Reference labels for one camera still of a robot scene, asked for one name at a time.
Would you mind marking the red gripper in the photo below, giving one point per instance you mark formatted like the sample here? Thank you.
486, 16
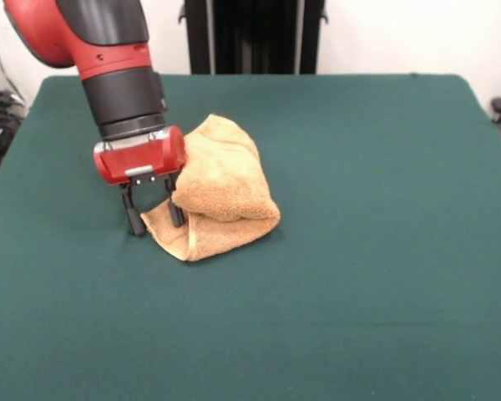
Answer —
138, 160

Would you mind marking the tan terry towel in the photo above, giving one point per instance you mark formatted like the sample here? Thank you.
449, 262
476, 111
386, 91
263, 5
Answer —
225, 179

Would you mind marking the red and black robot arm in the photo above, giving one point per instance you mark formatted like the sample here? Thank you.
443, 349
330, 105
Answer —
121, 96

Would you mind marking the dark green table cloth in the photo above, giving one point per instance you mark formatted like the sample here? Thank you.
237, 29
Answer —
317, 292

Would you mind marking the black stand frame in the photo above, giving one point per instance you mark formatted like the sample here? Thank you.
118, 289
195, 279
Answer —
254, 37

